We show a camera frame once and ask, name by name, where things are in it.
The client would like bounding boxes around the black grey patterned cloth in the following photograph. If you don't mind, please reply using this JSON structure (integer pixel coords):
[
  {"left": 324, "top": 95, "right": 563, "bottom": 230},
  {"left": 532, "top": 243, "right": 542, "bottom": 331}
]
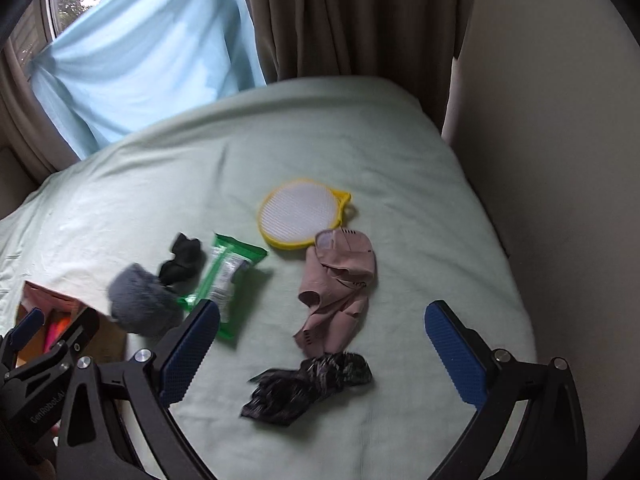
[{"left": 239, "top": 351, "right": 374, "bottom": 427}]

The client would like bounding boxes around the brown curtain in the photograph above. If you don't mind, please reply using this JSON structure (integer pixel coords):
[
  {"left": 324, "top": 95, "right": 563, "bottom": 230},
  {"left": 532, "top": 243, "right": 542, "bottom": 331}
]
[
  {"left": 237, "top": 0, "right": 479, "bottom": 137},
  {"left": 0, "top": 39, "right": 82, "bottom": 187}
]

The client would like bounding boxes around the green wet wipes packet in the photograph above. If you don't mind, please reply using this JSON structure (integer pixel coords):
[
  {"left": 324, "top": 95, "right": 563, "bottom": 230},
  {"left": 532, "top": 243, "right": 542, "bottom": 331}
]
[{"left": 177, "top": 232, "right": 269, "bottom": 346}]

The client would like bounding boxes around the brown cardboard box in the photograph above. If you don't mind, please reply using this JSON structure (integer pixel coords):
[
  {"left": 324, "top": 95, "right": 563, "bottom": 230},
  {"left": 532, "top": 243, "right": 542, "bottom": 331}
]
[{"left": 15, "top": 280, "right": 127, "bottom": 367}]

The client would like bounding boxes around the yellow round mesh pouch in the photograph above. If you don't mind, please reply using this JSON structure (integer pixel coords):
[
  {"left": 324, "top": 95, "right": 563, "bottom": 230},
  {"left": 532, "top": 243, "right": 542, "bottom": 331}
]
[{"left": 257, "top": 177, "right": 357, "bottom": 251}]

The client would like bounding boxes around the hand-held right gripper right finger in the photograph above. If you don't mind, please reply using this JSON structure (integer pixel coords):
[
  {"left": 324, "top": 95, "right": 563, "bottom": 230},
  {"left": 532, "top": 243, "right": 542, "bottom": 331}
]
[{"left": 424, "top": 300, "right": 589, "bottom": 480}]

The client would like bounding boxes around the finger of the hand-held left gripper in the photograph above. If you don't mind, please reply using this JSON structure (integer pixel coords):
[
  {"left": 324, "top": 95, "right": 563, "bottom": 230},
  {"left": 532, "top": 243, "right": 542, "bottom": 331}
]
[
  {"left": 2, "top": 307, "right": 101, "bottom": 397},
  {"left": 0, "top": 308, "right": 46, "bottom": 357}
]

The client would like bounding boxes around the grey fluffy sock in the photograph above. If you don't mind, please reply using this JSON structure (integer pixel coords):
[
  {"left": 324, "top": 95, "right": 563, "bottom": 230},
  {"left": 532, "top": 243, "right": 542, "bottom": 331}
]
[{"left": 107, "top": 262, "right": 184, "bottom": 339}]

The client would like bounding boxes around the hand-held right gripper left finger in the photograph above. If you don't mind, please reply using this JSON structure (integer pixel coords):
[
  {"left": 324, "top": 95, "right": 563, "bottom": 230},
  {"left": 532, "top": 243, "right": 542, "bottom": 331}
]
[{"left": 55, "top": 299, "right": 221, "bottom": 480}]

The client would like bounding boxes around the light blue curtain cloth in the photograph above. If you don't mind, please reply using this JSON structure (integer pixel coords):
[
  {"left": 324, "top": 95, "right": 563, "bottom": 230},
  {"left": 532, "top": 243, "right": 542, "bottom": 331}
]
[{"left": 30, "top": 0, "right": 269, "bottom": 159}]

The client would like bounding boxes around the orange and pink cloth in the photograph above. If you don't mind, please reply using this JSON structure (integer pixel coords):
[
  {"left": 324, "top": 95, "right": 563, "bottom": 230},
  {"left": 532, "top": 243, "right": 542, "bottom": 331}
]
[{"left": 42, "top": 310, "right": 77, "bottom": 354}]

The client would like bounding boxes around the bed with pale green sheet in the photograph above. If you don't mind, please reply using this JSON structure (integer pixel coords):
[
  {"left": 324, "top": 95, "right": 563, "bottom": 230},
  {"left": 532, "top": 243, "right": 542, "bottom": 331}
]
[{"left": 0, "top": 77, "right": 539, "bottom": 480}]

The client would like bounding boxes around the black sock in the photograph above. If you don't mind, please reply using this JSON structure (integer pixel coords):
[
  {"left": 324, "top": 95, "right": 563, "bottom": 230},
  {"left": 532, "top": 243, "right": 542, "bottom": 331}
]
[{"left": 158, "top": 232, "right": 207, "bottom": 289}]

